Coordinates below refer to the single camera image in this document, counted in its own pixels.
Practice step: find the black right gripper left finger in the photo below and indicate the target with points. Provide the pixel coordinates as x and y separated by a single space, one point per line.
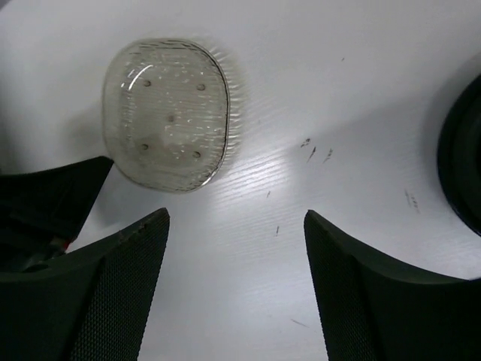
89 304

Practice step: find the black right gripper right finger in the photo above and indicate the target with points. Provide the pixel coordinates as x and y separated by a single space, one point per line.
373 306

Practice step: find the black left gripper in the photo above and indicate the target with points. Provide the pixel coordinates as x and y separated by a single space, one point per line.
43 212

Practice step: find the clear square glass dish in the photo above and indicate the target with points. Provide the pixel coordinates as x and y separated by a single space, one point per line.
166 114

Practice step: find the dark green round plate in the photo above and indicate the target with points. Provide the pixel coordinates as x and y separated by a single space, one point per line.
458 156

